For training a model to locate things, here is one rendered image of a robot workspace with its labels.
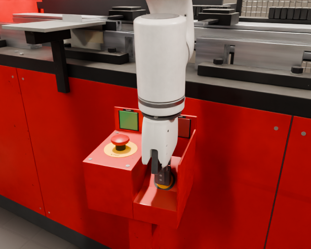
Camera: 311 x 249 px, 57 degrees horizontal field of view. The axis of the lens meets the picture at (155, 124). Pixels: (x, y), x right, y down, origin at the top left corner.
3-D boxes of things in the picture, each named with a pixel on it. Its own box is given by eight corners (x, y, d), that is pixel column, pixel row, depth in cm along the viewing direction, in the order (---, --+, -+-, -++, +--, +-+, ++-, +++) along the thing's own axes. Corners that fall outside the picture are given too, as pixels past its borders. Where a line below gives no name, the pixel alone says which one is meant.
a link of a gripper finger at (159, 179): (154, 155, 58) (155, 181, 62) (149, 164, 56) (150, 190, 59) (170, 158, 58) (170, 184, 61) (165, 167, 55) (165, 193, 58)
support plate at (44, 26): (2, 28, 85) (1, 25, 85) (66, 21, 106) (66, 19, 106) (45, 32, 77) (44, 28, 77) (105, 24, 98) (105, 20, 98)
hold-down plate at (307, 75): (196, 75, 81) (197, 64, 80) (203, 71, 86) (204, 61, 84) (315, 91, 68) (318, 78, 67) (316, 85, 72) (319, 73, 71)
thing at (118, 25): (72, 27, 106) (71, 19, 105) (78, 27, 108) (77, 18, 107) (116, 30, 97) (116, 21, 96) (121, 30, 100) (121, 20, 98)
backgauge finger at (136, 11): (84, 22, 109) (82, 8, 107) (123, 18, 129) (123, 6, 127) (109, 24, 103) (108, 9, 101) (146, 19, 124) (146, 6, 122)
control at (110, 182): (87, 208, 62) (78, 134, 55) (118, 169, 76) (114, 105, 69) (177, 229, 57) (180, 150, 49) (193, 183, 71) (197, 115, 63)
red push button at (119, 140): (108, 154, 61) (107, 139, 60) (116, 145, 65) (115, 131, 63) (125, 157, 60) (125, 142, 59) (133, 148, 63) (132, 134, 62)
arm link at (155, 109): (147, 82, 56) (148, 96, 58) (130, 100, 49) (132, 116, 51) (189, 86, 54) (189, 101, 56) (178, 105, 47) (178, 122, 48)
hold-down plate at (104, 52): (53, 56, 106) (52, 47, 105) (64, 53, 111) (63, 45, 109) (120, 64, 93) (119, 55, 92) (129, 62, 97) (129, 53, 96)
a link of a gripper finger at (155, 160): (155, 130, 53) (161, 136, 58) (147, 172, 51) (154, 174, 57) (161, 131, 52) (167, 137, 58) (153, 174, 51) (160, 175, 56)
